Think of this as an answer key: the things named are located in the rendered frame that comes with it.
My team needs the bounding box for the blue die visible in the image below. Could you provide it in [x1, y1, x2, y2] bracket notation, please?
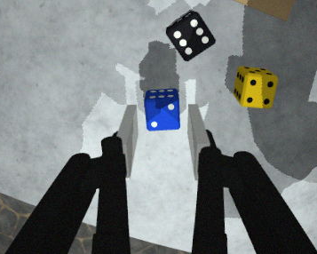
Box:
[144, 89, 180, 131]

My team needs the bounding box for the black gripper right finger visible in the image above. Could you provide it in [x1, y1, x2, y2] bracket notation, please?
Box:
[187, 104, 317, 254]

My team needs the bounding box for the tan mat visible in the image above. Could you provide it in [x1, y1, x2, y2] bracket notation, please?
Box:
[234, 0, 295, 21]

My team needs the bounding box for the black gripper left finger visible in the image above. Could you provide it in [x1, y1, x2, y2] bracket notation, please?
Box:
[5, 105, 139, 254]

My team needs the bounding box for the black die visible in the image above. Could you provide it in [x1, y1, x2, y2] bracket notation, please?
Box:
[166, 11, 216, 61]

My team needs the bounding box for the yellow die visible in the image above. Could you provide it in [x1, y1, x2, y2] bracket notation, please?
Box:
[234, 66, 278, 108]

